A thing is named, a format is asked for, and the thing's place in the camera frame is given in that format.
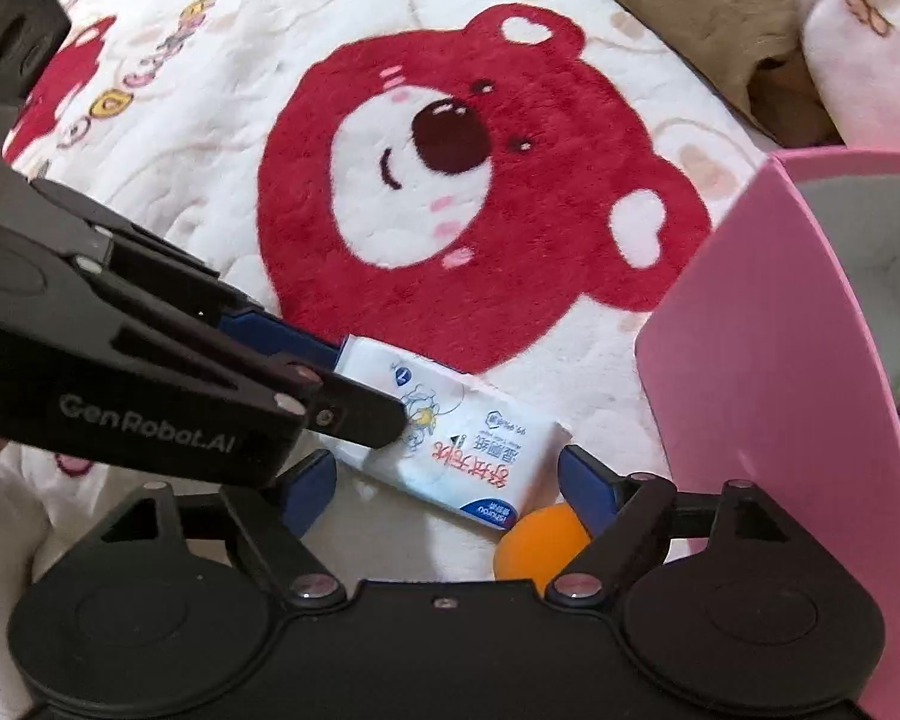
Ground orange makeup sponge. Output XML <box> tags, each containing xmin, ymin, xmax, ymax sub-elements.
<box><xmin>494</xmin><ymin>502</ymin><xmax>592</xmax><ymax>595</ymax></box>

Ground white blue tissue pack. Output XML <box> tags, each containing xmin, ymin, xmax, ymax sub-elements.
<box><xmin>326</xmin><ymin>337</ymin><xmax>571</xmax><ymax>532</ymax></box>

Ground pink cardboard box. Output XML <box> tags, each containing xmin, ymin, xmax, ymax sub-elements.
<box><xmin>635</xmin><ymin>148</ymin><xmax>900</xmax><ymax>718</ymax></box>

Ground red bear bed blanket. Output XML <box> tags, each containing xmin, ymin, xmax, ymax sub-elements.
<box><xmin>0</xmin><ymin>0</ymin><xmax>774</xmax><ymax>720</ymax></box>

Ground brown pillow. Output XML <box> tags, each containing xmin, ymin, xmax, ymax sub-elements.
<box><xmin>616</xmin><ymin>0</ymin><xmax>842</xmax><ymax>148</ymax></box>

